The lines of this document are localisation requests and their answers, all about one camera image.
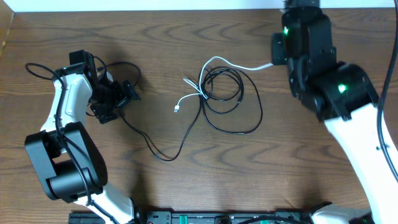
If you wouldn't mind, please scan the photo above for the black usb cable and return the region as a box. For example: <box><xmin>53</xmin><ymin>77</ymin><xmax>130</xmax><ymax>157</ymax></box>
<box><xmin>96</xmin><ymin>61</ymin><xmax>264</xmax><ymax>162</ymax></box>

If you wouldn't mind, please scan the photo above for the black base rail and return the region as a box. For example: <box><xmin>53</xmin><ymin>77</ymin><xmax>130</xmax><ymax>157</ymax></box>
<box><xmin>68</xmin><ymin>211</ymin><xmax>310</xmax><ymax>224</ymax></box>

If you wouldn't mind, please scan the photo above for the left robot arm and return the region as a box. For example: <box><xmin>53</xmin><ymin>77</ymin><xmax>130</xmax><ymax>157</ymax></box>
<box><xmin>25</xmin><ymin>50</ymin><xmax>147</xmax><ymax>223</ymax></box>

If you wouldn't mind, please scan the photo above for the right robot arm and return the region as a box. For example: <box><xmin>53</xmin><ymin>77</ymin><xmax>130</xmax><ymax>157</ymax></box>
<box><xmin>272</xmin><ymin>1</ymin><xmax>397</xmax><ymax>223</ymax></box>

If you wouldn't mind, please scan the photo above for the white usb cable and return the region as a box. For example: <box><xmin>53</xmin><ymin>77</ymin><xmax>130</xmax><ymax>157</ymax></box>
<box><xmin>173</xmin><ymin>55</ymin><xmax>274</xmax><ymax>113</ymax></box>

